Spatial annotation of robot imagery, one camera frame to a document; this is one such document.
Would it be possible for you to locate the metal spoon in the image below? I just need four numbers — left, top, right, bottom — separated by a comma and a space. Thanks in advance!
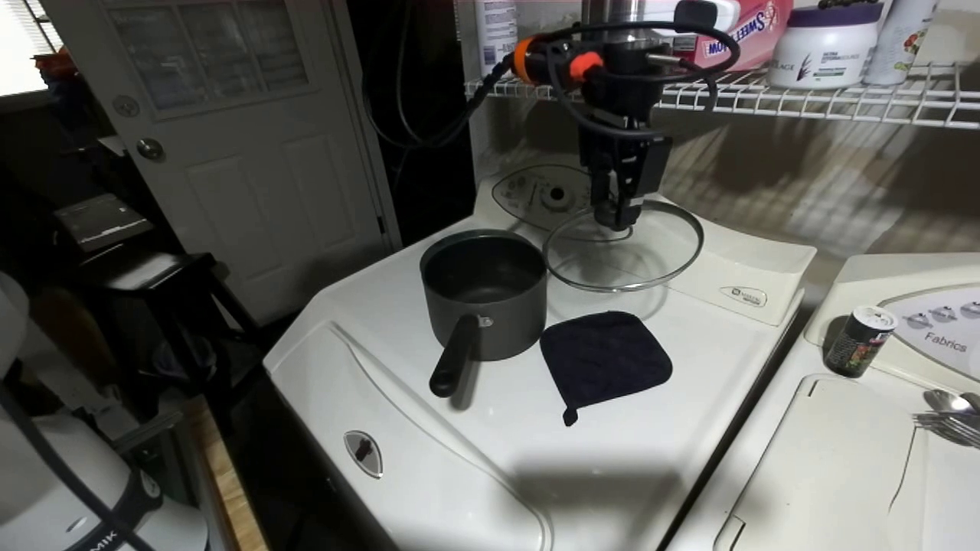
920, 385, 980, 423

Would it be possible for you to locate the white round appliance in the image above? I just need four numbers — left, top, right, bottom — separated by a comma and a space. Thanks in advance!
0, 270, 212, 551

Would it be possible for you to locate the wooden board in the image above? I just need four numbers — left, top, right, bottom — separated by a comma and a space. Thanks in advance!
188, 396, 271, 551

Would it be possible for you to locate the white dryer machine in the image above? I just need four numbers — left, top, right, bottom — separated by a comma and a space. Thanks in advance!
661, 251, 980, 551

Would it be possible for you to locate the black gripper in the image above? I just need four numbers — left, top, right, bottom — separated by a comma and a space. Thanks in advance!
583, 119, 653, 232

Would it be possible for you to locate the clear labelled bottle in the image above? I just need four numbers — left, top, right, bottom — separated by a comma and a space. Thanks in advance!
455, 0, 525, 88

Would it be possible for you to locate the small dark can white lid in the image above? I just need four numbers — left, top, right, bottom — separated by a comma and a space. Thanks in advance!
822, 303, 900, 379

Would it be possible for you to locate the white plastic bottle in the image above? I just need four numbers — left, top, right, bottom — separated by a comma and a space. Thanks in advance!
861, 0, 945, 88

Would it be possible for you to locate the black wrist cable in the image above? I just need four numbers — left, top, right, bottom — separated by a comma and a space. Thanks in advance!
466, 19, 747, 144

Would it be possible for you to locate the black stand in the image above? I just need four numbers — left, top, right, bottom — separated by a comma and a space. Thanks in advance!
71, 248, 257, 411

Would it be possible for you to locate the orange cable clip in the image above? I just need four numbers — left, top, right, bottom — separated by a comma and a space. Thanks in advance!
511, 33, 540, 85
564, 49, 606, 85

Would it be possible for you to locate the white panel door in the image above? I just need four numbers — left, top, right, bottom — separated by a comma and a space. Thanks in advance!
41, 0, 405, 324

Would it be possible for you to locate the round glass lid with knob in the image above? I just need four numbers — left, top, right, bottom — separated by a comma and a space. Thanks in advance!
543, 195, 709, 294

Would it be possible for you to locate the white washing machine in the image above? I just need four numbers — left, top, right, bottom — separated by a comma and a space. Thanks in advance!
262, 181, 822, 551

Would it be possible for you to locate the pink plastic bag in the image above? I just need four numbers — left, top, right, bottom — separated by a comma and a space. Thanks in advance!
691, 0, 793, 73

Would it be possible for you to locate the white wire shelf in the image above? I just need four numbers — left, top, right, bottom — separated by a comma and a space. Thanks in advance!
479, 59, 980, 136

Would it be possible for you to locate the metal utensil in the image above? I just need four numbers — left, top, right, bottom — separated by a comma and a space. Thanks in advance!
913, 411, 980, 453

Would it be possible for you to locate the dark grey pot black handle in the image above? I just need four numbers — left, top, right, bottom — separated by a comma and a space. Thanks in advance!
418, 226, 551, 401

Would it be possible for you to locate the dark cloth pot holder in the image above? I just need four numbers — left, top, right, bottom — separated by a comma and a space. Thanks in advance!
537, 311, 677, 428

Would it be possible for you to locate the white tub purple lid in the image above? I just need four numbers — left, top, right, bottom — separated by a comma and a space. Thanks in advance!
766, 0, 884, 92

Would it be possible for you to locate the grey flat box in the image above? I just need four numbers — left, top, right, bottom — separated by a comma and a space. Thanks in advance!
53, 191, 153, 256

